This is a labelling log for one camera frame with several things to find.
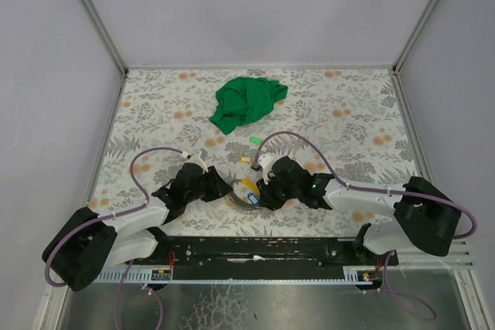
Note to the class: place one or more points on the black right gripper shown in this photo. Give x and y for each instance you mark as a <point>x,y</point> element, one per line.
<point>275,184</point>

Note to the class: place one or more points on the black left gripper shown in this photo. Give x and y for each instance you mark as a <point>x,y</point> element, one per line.
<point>209,185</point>

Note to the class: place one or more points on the blue tag key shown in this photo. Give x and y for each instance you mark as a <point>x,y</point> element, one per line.
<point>253,199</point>

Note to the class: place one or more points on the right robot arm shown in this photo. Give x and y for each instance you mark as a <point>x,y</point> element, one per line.
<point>420,216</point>

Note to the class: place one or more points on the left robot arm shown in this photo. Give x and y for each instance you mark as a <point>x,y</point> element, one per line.
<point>89,243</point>

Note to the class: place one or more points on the yellow tag key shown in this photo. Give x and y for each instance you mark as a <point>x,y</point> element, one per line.
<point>245,159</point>

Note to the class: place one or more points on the green tag key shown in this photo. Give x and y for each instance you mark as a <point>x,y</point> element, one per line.
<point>255,140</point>

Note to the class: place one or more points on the crumpled green cloth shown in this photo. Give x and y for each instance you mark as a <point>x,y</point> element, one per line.
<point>245,100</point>

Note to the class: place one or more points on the floral patterned table mat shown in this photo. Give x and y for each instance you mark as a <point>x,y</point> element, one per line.
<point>346,120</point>

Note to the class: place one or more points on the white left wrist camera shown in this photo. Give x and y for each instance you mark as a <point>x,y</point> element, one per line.
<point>198,157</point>

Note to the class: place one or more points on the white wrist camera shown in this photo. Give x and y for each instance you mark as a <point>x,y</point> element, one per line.
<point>198,157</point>
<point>263,164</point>

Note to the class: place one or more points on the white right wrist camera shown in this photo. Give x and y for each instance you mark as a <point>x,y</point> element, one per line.
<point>263,164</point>

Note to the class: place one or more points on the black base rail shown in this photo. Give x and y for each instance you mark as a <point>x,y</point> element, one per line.
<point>260,258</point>

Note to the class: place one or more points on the grey slotted cable duct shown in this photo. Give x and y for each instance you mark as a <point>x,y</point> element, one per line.
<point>138,275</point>

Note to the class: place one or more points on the aluminium frame left post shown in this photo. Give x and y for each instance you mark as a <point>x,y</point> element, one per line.
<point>104,36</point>

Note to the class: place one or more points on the aluminium frame post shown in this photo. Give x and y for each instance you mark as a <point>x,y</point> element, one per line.
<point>104,36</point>
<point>416,33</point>

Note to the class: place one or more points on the aluminium frame right post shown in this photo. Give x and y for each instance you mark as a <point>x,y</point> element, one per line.
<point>416,33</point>

